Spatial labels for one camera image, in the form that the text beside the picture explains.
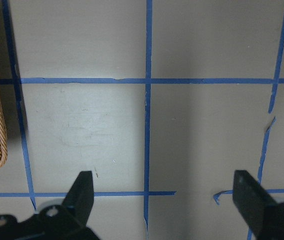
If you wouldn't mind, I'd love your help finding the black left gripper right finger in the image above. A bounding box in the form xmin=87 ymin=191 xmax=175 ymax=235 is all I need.
xmin=232 ymin=170 xmax=284 ymax=240

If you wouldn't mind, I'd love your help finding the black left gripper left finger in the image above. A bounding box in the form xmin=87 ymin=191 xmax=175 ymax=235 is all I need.
xmin=0 ymin=171 xmax=99 ymax=240

